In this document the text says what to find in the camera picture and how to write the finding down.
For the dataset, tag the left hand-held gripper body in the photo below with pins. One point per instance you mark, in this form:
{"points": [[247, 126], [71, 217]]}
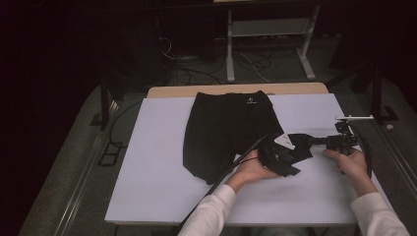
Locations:
{"points": [[277, 159]]}

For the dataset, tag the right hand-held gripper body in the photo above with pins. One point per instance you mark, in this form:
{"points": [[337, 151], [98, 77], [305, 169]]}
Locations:
{"points": [[344, 141]]}

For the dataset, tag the black shorts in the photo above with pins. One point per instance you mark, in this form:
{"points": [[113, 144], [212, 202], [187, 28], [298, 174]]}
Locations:
{"points": [[223, 131]]}

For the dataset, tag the person's right hand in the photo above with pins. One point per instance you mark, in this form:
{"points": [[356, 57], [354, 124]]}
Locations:
{"points": [[350, 165]]}

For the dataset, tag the person's left hand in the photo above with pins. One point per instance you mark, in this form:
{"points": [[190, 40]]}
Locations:
{"points": [[250, 170]]}

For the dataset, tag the small white disc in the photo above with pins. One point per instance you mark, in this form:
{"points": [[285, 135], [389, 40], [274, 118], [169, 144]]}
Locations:
{"points": [[389, 126]]}

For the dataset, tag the black metal stand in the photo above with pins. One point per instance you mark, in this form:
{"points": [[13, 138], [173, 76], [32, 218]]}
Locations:
{"points": [[376, 95], [105, 105]]}

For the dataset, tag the person's lap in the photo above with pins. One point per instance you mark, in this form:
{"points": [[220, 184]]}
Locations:
{"points": [[262, 231]]}

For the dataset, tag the white metal stand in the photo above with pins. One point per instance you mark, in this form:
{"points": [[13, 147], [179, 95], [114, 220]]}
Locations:
{"points": [[230, 49]]}

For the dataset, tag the white board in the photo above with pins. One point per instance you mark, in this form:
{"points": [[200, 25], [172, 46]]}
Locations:
{"points": [[157, 147]]}

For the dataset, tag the wooden table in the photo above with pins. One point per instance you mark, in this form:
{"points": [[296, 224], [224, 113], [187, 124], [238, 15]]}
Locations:
{"points": [[170, 91]]}

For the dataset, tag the metal floor rail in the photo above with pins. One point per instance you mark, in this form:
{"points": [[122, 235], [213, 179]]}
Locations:
{"points": [[396, 154], [85, 170]]}

